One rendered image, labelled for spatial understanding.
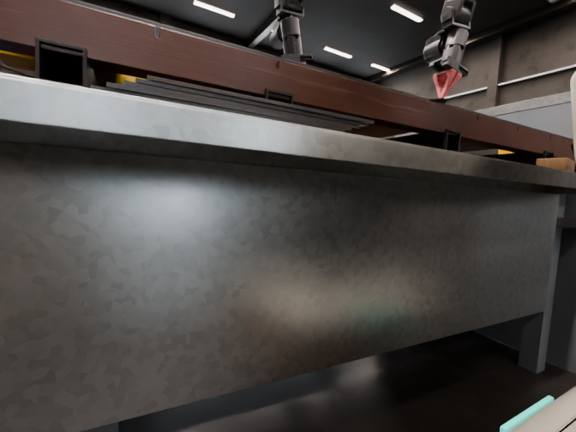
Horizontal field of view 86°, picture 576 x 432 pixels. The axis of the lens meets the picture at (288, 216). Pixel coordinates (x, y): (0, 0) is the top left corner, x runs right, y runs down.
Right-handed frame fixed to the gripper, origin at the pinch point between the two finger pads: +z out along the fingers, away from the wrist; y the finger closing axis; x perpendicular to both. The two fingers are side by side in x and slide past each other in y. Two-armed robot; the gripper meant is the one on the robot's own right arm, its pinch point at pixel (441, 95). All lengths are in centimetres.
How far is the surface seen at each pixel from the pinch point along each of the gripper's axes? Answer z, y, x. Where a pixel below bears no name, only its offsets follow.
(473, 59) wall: -687, -803, -671
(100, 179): 51, 75, 24
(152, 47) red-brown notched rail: 32, 74, 20
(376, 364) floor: 90, -21, -17
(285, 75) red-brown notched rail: 27, 55, 19
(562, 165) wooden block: 18.9, -14.2, 27.6
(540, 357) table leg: 71, -72, 8
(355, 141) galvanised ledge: 40, 51, 39
